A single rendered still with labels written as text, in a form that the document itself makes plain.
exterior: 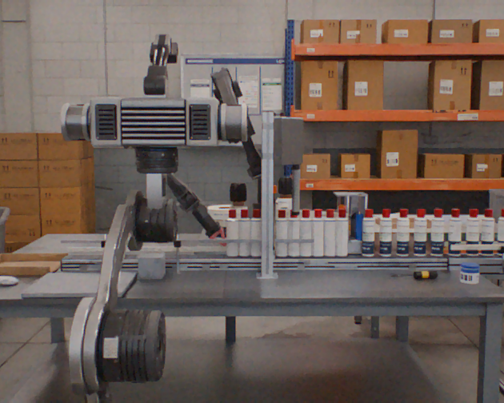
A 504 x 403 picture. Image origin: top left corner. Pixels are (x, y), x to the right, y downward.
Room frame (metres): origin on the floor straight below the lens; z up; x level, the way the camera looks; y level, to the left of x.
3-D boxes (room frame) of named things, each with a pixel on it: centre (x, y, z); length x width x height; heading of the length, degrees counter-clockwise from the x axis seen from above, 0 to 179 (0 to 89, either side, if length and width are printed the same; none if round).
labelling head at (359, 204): (2.65, -0.44, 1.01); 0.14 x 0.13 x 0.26; 91
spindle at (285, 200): (3.15, -0.19, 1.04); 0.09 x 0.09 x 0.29
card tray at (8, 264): (2.54, 0.98, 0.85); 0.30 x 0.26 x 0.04; 91
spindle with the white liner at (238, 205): (2.83, 0.06, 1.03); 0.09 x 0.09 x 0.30
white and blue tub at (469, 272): (2.31, -0.86, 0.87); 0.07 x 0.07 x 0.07
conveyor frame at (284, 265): (2.55, -0.02, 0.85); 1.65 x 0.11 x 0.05; 91
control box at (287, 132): (2.47, -0.13, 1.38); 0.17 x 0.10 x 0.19; 146
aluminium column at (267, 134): (2.41, -0.07, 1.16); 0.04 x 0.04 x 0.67; 1
